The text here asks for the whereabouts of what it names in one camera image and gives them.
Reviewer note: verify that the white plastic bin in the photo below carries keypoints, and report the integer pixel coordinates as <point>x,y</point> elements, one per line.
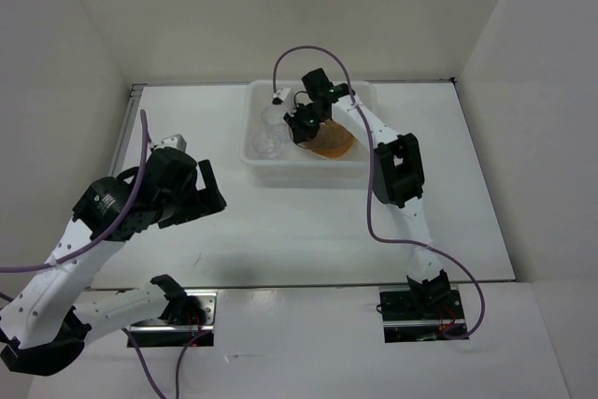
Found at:
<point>294,166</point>

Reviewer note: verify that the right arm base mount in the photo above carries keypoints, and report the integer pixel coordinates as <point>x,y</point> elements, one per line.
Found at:
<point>402,322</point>

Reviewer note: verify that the aluminium table edge rail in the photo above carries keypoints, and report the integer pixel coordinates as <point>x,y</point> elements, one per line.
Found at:
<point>126,129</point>

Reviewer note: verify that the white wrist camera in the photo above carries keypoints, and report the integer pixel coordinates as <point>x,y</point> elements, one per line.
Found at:
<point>282,96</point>
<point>176,142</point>

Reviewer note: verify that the woven orange triangular basket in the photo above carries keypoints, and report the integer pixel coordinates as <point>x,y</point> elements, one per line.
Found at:
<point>334,149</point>

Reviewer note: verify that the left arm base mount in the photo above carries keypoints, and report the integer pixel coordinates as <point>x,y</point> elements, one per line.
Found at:
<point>196,322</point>

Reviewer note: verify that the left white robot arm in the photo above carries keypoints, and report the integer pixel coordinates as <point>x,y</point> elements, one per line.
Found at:
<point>45,327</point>

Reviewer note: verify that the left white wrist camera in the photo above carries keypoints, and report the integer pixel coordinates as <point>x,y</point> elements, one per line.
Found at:
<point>176,142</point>

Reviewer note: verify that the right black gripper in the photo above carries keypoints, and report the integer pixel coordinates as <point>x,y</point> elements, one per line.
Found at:
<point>299,133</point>

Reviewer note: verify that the clear glass cup front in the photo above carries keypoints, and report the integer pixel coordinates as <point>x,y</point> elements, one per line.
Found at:
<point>266,144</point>

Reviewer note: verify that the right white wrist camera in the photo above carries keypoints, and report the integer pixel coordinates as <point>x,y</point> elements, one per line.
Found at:
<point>282,96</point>

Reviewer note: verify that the clear glass cup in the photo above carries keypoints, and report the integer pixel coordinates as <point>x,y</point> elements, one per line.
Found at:
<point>266,144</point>
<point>272,117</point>

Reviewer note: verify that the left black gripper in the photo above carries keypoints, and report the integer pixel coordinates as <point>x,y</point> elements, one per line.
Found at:
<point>196,208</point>

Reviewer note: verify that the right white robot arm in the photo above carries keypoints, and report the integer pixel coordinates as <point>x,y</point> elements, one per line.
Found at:
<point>396,175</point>

